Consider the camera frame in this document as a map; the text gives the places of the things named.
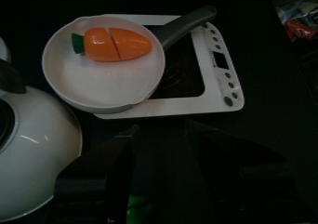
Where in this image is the orange toy carrot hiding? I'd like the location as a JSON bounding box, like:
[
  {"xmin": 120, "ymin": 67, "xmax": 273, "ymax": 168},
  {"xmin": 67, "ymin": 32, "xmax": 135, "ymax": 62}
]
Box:
[{"xmin": 71, "ymin": 27, "xmax": 154, "ymax": 63}]

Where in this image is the red plastic item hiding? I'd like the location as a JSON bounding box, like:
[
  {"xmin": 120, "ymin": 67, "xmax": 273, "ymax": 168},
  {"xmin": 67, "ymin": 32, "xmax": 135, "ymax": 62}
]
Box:
[{"xmin": 285, "ymin": 18, "xmax": 318, "ymax": 41}]

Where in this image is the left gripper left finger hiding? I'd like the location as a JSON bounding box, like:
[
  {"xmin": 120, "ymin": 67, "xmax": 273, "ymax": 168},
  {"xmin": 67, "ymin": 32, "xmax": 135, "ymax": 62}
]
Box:
[{"xmin": 52, "ymin": 124, "xmax": 142, "ymax": 224}]

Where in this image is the green toy vegetable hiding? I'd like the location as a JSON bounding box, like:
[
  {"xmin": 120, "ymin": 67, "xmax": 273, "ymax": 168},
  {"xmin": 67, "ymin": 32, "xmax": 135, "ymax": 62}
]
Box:
[{"xmin": 126, "ymin": 194, "xmax": 152, "ymax": 224}]

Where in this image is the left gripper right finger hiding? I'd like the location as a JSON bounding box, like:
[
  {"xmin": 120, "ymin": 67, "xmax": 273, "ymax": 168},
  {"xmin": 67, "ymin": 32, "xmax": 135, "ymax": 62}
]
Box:
[{"xmin": 184, "ymin": 119, "xmax": 299, "ymax": 224}]

